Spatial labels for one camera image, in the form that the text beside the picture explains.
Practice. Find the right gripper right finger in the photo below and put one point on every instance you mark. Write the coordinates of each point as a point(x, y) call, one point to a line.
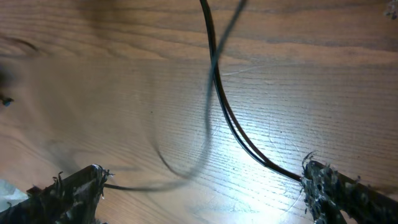
point(328, 193)

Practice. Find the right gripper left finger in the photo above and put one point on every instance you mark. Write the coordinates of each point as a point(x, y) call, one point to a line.
point(71, 200)

